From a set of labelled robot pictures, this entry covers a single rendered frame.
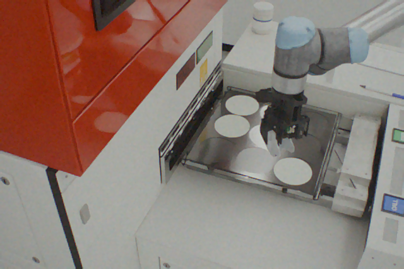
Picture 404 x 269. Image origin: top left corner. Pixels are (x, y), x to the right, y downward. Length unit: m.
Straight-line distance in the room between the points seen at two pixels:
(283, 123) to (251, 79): 0.50
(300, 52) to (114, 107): 0.38
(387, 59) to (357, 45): 0.68
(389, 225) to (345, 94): 0.50
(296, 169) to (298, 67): 0.37
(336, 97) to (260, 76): 0.24
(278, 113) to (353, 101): 0.47
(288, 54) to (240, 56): 0.62
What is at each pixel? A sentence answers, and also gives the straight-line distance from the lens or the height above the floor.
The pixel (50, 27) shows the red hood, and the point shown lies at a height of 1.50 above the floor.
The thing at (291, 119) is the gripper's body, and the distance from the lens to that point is 1.05.
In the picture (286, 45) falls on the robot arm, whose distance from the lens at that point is 0.97.
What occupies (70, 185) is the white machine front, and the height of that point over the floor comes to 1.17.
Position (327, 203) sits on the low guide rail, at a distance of 1.31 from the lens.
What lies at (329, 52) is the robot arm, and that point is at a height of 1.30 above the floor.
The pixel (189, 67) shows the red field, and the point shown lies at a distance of 1.28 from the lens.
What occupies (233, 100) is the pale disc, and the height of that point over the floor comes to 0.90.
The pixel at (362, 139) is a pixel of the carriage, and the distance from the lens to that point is 1.46.
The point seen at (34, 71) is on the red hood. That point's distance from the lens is 0.71.
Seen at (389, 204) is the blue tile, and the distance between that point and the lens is 1.17.
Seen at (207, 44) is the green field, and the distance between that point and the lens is 1.38.
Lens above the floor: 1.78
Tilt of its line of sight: 40 degrees down
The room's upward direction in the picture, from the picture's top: straight up
